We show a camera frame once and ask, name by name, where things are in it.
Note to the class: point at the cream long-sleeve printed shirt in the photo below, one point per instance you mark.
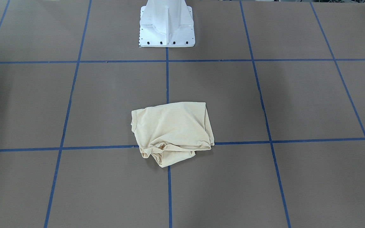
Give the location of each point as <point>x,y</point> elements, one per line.
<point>173,132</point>

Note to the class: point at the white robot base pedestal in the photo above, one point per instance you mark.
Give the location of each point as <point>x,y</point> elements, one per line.
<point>166,24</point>

